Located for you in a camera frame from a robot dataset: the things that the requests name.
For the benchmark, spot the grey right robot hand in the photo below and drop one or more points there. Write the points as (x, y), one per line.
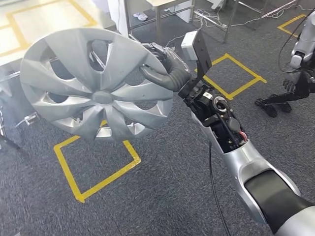
(171, 60)

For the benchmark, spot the silver wheel hubcap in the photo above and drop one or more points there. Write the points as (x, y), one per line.
(102, 97)

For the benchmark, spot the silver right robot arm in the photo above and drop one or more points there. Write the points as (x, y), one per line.
(248, 166)

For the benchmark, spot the white cabinet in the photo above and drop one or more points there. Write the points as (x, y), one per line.
(118, 16)

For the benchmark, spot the silver black humanoid robot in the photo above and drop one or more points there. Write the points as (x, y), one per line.
(305, 42)

